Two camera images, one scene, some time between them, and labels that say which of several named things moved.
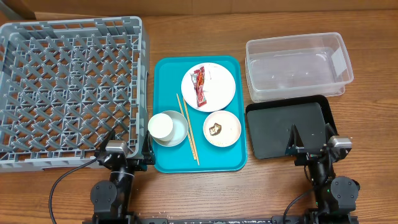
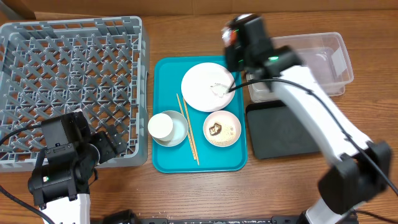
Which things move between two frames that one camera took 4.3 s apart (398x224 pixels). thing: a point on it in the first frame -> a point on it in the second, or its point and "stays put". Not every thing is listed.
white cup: (160, 126) stays put
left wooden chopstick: (186, 127) stays put
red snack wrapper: (199, 80) -> (229, 36)
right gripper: (311, 156) -> (233, 62)
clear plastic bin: (296, 66) stays put
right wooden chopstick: (184, 103) stays put
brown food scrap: (215, 129) stays put
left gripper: (148, 155) -> (109, 151)
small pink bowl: (222, 129) stays put
